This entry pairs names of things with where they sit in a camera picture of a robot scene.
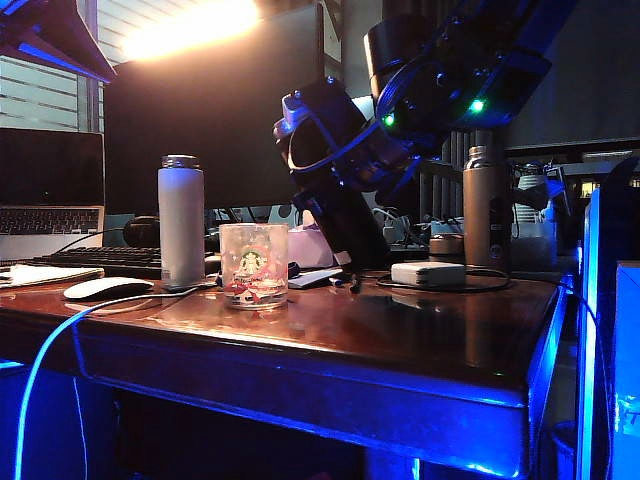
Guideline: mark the black keyboard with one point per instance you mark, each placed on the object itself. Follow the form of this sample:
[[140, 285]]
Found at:
[[100, 260]]

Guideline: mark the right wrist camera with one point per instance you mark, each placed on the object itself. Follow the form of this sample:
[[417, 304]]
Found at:
[[330, 115]]

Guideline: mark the white paper stack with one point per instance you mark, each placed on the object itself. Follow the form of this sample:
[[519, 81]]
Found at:
[[50, 275]]

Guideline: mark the dark purple pouch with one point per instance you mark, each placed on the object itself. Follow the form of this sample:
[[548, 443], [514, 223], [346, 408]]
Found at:
[[294, 271]]

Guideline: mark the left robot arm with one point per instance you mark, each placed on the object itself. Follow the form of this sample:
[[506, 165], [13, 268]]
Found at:
[[50, 30]]

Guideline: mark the white power adapter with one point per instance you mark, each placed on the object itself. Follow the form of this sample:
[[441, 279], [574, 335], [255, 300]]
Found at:
[[427, 274]]

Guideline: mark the blue usb stick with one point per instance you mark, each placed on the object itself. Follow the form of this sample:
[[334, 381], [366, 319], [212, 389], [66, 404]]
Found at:
[[336, 282]]

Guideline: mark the vertical frame post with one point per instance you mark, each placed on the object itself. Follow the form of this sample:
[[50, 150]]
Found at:
[[588, 325]]

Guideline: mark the flat grey notepad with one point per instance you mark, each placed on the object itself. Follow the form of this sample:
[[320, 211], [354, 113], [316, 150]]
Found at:
[[312, 280]]

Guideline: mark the large black monitor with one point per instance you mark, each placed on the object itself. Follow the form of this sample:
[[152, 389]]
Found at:
[[200, 150]]

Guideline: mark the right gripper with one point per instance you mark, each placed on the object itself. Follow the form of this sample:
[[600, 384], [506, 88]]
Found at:
[[375, 160]]

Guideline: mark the white thermos bottle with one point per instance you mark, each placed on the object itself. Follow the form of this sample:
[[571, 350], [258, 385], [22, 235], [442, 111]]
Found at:
[[181, 225]]

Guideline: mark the window blinds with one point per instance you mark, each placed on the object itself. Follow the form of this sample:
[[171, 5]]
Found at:
[[35, 100]]

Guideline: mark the black thermos bottle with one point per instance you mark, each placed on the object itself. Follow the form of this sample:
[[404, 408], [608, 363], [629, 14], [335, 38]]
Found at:
[[350, 230]]

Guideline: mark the tan metal thermos bottle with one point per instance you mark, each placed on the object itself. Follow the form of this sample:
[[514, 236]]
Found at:
[[477, 215]]

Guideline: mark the white computer mouse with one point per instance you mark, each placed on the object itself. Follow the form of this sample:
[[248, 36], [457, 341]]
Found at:
[[105, 288]]

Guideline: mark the translucent plastic container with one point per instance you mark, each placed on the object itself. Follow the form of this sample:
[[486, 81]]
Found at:
[[532, 245]]

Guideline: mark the small round metal tin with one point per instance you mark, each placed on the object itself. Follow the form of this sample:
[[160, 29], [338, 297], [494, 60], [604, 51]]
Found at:
[[445, 246]]

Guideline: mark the silver laptop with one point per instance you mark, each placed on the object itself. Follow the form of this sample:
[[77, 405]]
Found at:
[[50, 170]]

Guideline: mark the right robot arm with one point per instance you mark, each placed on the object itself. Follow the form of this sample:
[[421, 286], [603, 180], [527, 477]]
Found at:
[[450, 60]]

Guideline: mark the glass cup with green logo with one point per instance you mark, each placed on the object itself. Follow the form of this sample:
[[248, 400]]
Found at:
[[253, 265]]

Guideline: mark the black headphones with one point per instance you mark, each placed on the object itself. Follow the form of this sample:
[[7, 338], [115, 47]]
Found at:
[[142, 234]]

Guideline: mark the purple tissue box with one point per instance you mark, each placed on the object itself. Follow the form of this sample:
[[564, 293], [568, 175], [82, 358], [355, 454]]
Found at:
[[307, 250]]

